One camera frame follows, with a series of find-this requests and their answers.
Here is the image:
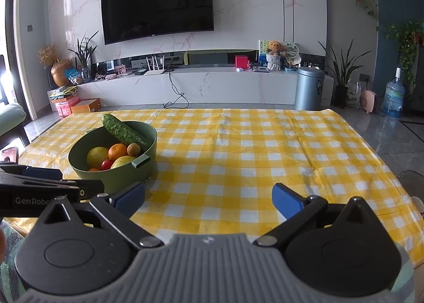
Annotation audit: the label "brown teddy bear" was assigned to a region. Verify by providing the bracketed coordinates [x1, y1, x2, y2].
[267, 41, 287, 56]

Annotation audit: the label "transparent grey chair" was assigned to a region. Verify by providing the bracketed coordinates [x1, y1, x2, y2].
[396, 170, 424, 214]

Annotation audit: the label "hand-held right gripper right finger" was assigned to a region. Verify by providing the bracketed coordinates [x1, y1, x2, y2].
[253, 183, 386, 247]

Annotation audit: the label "black wall television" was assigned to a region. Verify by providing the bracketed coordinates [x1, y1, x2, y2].
[100, 0, 215, 46]

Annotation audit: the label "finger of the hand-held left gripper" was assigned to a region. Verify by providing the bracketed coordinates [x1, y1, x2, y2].
[0, 164, 63, 181]
[0, 172, 105, 203]

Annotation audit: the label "teal striped towel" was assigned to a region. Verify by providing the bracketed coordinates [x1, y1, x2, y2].
[0, 220, 416, 303]

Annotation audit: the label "green cucumber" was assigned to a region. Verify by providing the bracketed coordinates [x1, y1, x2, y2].
[101, 113, 151, 151]

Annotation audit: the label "stack of pink boxes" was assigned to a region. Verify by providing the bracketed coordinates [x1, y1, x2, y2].
[55, 96, 82, 117]

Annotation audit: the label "blue water bottle with pump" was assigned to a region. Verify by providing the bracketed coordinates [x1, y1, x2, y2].
[384, 68, 405, 118]

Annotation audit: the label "round paper fan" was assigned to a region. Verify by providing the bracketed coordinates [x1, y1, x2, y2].
[285, 41, 302, 58]

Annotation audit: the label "black power cable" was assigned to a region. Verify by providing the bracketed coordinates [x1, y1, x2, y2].
[163, 71, 189, 109]

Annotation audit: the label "orange cardboard box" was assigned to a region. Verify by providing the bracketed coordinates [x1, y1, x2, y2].
[70, 98, 101, 114]

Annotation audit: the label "tall potted plant black pot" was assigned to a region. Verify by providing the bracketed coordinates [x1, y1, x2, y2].
[319, 39, 368, 109]

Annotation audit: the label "yellow green pear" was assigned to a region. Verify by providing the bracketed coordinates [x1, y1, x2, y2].
[87, 146, 110, 170]

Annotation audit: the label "green pothos plant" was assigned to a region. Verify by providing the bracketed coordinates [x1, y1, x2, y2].
[385, 20, 424, 85]

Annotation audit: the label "pale green cushioned seat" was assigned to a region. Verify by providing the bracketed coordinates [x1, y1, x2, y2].
[0, 103, 30, 148]

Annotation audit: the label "yellow checked tablecloth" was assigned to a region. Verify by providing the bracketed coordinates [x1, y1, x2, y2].
[5, 108, 421, 269]

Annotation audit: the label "dark smartphone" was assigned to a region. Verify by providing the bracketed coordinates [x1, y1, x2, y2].
[1, 147, 19, 165]

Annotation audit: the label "blue picture card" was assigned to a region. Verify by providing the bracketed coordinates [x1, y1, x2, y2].
[258, 39, 275, 67]

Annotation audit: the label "leafy plant in glass vase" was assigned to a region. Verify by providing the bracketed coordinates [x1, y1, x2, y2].
[67, 30, 100, 83]

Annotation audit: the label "green colander bowl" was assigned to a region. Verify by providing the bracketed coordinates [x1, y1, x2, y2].
[68, 121, 157, 194]

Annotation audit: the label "blue snack bag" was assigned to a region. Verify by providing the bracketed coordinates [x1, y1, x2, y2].
[64, 68, 83, 85]

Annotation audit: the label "white marble television cabinet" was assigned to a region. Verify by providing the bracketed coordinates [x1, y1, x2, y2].
[78, 66, 335, 108]

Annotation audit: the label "gold round vase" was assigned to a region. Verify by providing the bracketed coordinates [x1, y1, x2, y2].
[50, 59, 73, 87]

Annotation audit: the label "pile of books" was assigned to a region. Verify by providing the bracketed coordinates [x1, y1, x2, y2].
[47, 86, 78, 102]

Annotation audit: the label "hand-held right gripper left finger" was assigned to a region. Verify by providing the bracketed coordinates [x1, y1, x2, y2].
[35, 182, 164, 248]

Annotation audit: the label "pink fan heater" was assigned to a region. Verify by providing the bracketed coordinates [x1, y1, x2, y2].
[360, 89, 378, 113]

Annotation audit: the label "dried yellow flowers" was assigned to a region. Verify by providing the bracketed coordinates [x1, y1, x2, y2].
[38, 44, 58, 67]

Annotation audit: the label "white router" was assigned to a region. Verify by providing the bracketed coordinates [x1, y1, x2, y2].
[143, 54, 166, 76]

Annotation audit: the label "grey metal trash can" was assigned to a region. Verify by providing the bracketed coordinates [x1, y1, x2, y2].
[294, 67, 326, 111]

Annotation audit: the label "white plastic bag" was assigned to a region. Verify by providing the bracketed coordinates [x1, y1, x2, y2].
[346, 81, 362, 109]

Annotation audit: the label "red yellow apple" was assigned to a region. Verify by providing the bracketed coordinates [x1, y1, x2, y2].
[110, 155, 137, 170]

